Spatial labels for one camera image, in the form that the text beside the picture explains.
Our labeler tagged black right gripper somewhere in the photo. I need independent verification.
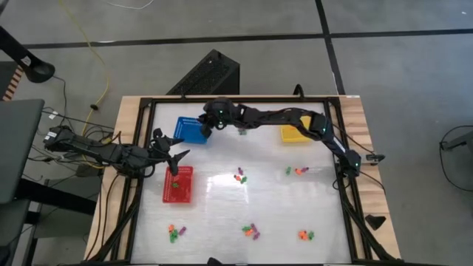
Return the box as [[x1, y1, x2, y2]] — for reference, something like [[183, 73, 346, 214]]
[[197, 98, 238, 140]]

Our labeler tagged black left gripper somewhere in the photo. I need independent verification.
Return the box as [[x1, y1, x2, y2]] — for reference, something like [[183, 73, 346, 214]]
[[146, 128, 191, 177]]

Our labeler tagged red plastic basket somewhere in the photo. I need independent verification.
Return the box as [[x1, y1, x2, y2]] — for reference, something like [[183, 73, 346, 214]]
[[162, 166, 194, 204]]

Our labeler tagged blue plastic basket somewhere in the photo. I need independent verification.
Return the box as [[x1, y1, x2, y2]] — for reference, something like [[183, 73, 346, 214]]
[[172, 116, 208, 145]]

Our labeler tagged black perforated case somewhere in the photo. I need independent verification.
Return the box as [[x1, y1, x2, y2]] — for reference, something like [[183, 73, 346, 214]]
[[166, 49, 240, 96]]

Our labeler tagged yellow plastic basket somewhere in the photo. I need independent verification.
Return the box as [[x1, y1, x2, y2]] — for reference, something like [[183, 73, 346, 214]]
[[279, 115, 315, 143]]

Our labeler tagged black desk beam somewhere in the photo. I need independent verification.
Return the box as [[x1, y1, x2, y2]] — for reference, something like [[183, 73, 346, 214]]
[[14, 178, 98, 217]]

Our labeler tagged black stand foot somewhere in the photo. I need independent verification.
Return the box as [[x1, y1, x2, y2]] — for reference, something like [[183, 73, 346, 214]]
[[0, 25, 56, 84]]

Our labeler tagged orange black striped board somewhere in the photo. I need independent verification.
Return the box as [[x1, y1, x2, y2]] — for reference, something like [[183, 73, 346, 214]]
[[1, 66, 24, 102]]

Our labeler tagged grey chair leg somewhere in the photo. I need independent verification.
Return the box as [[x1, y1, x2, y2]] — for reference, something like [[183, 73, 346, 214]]
[[441, 131, 473, 152]]

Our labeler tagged black table frame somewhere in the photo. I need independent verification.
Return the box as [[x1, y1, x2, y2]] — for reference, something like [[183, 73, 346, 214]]
[[88, 95, 398, 265]]

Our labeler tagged yellow cable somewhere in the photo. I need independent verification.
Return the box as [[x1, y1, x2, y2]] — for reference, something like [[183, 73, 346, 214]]
[[58, 0, 111, 171]]

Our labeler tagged black floor cable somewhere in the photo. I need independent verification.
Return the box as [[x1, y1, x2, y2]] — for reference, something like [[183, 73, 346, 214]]
[[51, 75, 115, 130]]

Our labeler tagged white cable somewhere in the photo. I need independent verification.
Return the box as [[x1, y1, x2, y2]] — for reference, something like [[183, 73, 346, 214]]
[[106, 0, 155, 11]]

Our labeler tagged black triangular bracket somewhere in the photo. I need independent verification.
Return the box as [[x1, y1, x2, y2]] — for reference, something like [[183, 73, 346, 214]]
[[364, 214, 387, 231]]

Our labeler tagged black cable loop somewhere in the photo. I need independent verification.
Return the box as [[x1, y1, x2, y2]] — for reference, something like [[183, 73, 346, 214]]
[[438, 124, 473, 193]]

